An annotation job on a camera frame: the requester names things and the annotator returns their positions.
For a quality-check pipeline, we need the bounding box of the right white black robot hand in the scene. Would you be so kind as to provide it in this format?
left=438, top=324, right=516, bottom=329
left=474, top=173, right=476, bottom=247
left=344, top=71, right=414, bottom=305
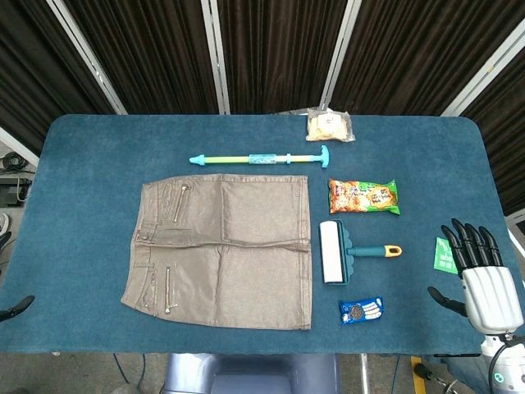
left=427, top=218, right=515, bottom=334

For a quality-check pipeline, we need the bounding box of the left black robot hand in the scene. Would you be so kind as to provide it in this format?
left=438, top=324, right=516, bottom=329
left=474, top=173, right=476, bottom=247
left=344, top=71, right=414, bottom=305
left=0, top=295, right=36, bottom=323

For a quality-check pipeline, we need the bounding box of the teal lint roller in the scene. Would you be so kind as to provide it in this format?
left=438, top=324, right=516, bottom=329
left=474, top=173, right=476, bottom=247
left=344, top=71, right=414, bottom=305
left=319, top=220, right=404, bottom=287

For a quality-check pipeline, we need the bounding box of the brown zippered skirt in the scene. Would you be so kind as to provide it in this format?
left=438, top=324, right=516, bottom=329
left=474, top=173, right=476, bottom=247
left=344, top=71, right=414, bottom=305
left=120, top=174, right=313, bottom=331

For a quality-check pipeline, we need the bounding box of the green tea sachet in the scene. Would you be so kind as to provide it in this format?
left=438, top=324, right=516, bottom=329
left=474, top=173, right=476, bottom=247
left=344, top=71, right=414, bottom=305
left=433, top=236, right=459, bottom=275

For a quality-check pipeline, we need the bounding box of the black box on floor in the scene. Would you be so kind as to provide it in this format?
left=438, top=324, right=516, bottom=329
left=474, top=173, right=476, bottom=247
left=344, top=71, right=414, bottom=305
left=0, top=176, right=34, bottom=207

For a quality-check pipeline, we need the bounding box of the blue table cloth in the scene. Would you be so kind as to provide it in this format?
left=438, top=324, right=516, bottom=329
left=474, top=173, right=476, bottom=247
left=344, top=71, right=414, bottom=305
left=0, top=113, right=525, bottom=356

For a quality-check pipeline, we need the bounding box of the blue cookie packet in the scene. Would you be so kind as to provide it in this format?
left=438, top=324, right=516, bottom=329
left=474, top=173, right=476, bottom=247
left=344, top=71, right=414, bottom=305
left=338, top=295, right=385, bottom=327

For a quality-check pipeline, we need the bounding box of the metal table leg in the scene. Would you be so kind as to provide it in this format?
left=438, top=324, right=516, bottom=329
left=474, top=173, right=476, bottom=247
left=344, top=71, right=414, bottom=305
left=358, top=353, right=369, bottom=394

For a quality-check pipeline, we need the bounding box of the orange green snack bag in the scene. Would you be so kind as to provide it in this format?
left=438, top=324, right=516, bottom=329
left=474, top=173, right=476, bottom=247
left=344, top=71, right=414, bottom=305
left=327, top=178, right=401, bottom=217

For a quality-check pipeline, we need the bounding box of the clear bag of crackers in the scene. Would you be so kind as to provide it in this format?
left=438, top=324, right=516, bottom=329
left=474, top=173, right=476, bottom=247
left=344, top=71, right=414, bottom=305
left=305, top=107, right=355, bottom=144

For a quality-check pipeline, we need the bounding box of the grey-blue robot torso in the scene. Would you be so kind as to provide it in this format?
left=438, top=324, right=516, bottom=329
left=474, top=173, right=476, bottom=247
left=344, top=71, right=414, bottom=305
left=162, top=352, right=342, bottom=394

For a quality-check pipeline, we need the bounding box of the cyan yellow toy water pump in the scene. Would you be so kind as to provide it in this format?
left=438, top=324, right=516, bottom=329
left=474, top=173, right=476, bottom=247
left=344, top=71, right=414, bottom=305
left=189, top=144, right=331, bottom=171

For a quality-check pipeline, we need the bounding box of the blue cable under table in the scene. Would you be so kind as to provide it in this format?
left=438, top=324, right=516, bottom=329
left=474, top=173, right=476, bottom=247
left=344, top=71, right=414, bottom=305
left=112, top=353, right=129, bottom=383

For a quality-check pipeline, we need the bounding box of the black coiled floor cable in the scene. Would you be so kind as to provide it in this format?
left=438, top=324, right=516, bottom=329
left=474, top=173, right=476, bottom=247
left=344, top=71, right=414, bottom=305
left=0, top=150, right=30, bottom=172

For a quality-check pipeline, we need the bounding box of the white partition frame post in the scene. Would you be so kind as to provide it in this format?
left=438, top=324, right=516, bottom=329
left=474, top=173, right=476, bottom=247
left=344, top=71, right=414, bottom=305
left=0, top=126, right=41, bottom=166
left=321, top=0, right=362, bottom=111
left=440, top=29, right=525, bottom=118
left=199, top=0, right=231, bottom=115
left=45, top=0, right=127, bottom=116

